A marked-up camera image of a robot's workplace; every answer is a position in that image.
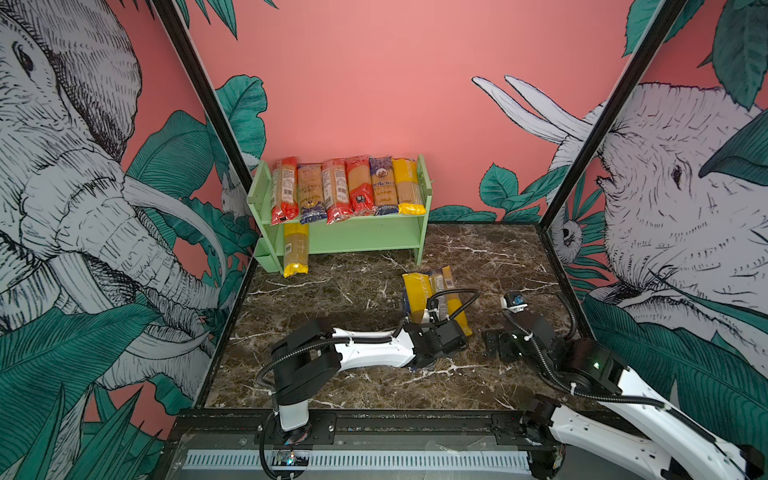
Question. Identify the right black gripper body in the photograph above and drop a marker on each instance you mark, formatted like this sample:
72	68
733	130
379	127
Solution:
506	348

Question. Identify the yellow spaghetti pack white label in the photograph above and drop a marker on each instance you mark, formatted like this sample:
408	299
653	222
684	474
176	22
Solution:
453	301

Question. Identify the blue Ankara spaghetti pack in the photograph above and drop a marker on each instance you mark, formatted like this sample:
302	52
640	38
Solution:
383	184

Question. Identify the blue white label spaghetti pack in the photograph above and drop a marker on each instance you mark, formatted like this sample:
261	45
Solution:
438	285

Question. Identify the blue yellow spaghetti pack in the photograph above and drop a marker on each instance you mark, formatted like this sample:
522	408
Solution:
310	193

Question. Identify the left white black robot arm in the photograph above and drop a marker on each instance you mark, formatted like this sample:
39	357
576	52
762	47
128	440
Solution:
304	361

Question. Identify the yellow spaghetti pack top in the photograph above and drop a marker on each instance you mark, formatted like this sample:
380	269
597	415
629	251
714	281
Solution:
410	201

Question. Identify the green wooden two-tier shelf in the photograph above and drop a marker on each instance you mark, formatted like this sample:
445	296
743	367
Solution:
356	234

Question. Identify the yellow spaghetti pack barcode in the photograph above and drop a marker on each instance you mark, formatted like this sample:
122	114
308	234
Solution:
296	249

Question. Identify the right black frame post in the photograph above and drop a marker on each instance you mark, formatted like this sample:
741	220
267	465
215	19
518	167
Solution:
653	37

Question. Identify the white perforated strip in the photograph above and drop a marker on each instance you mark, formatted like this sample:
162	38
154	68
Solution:
358	460

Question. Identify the red yellow spaghetti pack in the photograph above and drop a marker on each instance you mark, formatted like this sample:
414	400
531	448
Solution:
361	193

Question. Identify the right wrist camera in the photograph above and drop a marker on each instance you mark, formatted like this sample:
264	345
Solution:
513	302

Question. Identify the red spaghetti pack white label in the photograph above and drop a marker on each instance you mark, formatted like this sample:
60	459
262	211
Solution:
335	190

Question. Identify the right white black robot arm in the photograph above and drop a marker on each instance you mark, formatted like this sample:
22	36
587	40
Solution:
669	444

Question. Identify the yellow Pastatime spaghetti pack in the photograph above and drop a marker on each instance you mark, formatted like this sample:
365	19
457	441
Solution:
417	291

